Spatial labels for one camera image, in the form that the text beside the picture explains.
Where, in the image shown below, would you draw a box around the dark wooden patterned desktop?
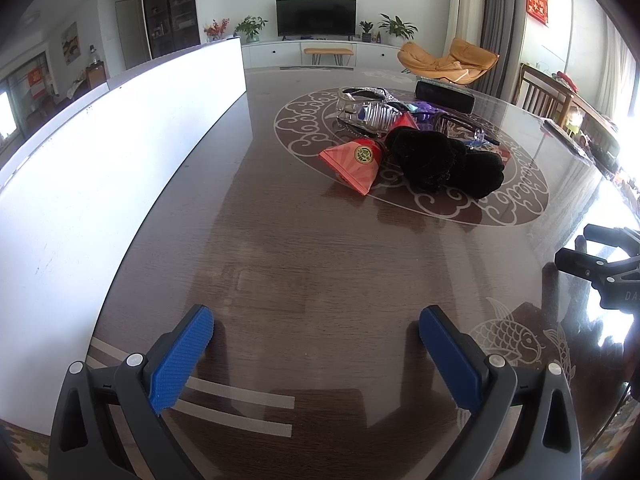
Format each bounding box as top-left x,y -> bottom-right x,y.
84,67 -> 640,480

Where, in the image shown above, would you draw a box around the red window poster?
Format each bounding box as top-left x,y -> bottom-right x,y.
27,68 -> 49,96

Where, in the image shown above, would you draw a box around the purple teal toy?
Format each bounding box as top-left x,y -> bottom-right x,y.
406,101 -> 441,122

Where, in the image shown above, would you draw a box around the bushy green potted plant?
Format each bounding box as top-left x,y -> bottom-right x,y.
234,15 -> 269,44

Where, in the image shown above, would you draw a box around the wooden slat-back chair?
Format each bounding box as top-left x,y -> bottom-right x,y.
517,62 -> 576,122

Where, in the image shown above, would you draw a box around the red packet gold seal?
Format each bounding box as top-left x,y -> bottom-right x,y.
319,137 -> 389,196

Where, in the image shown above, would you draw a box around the thin black cable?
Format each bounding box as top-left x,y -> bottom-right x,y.
581,382 -> 632,457

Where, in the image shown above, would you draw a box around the white board panel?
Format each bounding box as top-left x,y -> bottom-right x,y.
0,36 -> 249,436

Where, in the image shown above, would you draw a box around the clear glasses black temples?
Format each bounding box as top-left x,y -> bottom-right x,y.
434,112 -> 502,147

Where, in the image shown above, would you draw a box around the cream curtain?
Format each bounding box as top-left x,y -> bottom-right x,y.
447,0 -> 487,54

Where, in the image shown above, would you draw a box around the bright window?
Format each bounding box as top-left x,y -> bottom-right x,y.
0,91 -> 15,139

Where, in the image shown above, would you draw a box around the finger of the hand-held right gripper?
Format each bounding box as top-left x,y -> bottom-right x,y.
555,247 -> 640,282
575,224 -> 640,257

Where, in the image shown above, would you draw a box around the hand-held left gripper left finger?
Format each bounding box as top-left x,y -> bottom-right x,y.
47,304 -> 216,480

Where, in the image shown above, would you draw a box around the wooden bench hairpin legs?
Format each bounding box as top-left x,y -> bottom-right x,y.
303,47 -> 354,67

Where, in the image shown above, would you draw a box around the white television cabinet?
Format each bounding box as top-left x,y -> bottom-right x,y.
242,40 -> 409,70

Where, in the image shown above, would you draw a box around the broad-leaf potted plant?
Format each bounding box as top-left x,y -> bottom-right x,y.
377,13 -> 419,41

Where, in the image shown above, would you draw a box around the black rectangular case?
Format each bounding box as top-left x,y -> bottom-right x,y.
415,77 -> 475,114

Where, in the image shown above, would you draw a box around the black flat television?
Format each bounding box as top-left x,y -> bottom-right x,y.
276,0 -> 358,39

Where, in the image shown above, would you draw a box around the red wall hanging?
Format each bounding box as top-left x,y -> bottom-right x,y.
525,0 -> 550,27

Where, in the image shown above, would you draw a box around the black fuzzy cloth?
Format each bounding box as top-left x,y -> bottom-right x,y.
387,125 -> 505,199

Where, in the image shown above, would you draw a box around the grey curtain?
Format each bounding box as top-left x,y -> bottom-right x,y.
475,0 -> 529,104

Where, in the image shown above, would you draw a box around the dark glass display cabinet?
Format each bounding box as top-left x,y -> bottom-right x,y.
139,0 -> 201,59

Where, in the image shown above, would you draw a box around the red flower bouquet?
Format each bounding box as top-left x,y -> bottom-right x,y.
204,18 -> 230,42

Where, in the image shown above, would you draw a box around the white door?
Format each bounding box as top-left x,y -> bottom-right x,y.
114,0 -> 151,71

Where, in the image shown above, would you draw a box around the orange lounge chair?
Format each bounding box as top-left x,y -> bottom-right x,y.
397,37 -> 500,86

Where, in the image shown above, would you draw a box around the black glitter headband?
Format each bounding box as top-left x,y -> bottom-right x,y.
342,86 -> 397,101

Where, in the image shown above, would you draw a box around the floral cloth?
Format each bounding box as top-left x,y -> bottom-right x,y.
0,419 -> 57,480

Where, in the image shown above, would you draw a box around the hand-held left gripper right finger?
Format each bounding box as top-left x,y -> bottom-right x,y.
419,305 -> 583,480

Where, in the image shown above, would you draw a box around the framed wall painting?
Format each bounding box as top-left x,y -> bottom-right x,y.
60,22 -> 80,64

